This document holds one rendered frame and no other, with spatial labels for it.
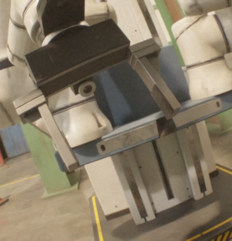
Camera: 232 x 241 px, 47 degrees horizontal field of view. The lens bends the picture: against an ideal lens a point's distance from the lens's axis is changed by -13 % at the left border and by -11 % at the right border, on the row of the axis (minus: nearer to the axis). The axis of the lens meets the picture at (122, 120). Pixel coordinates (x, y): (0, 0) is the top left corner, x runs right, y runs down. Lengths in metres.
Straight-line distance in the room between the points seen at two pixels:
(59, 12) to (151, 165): 0.85
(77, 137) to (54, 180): 2.44
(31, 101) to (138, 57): 0.14
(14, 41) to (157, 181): 0.81
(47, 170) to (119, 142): 2.43
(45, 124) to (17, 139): 9.46
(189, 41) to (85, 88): 0.59
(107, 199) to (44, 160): 2.02
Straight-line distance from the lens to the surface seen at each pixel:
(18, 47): 0.53
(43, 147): 3.17
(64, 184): 3.23
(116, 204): 1.25
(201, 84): 0.92
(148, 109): 1.00
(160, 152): 1.11
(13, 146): 9.87
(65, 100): 0.82
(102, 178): 1.21
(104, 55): 0.36
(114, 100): 0.98
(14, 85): 0.77
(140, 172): 1.11
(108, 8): 0.61
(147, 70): 0.36
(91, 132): 0.81
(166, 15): 4.19
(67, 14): 0.36
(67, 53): 0.35
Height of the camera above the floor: 0.82
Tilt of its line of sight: 5 degrees down
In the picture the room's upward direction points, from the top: 19 degrees counter-clockwise
